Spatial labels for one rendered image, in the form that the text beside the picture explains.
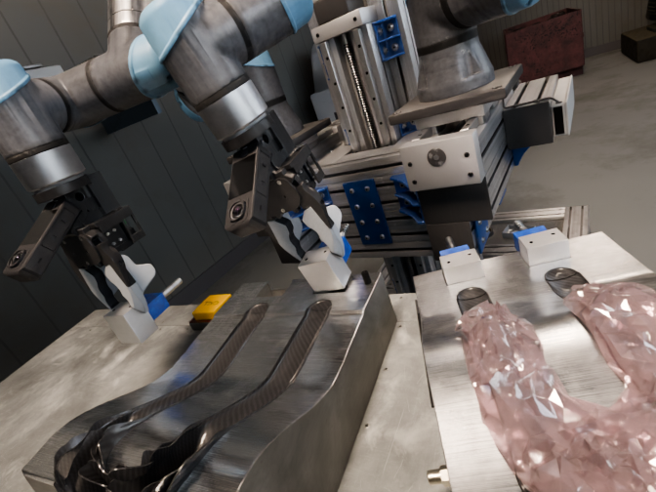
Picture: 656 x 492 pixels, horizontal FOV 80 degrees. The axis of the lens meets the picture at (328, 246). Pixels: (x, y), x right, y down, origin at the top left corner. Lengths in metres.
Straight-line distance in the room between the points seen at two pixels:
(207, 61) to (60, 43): 2.49
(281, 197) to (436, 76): 0.45
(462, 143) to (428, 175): 0.09
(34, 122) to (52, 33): 2.35
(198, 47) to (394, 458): 0.48
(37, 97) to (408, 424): 0.60
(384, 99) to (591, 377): 0.79
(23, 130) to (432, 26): 0.67
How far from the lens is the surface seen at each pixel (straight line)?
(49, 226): 0.61
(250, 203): 0.45
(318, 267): 0.54
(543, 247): 0.58
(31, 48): 2.88
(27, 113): 0.62
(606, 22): 7.31
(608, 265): 0.58
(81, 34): 3.03
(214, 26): 0.50
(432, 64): 0.85
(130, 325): 0.66
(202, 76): 0.49
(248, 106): 0.49
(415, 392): 0.51
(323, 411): 0.42
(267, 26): 0.52
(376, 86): 1.02
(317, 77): 4.01
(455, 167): 0.74
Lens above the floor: 1.17
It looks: 24 degrees down
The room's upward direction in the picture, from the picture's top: 21 degrees counter-clockwise
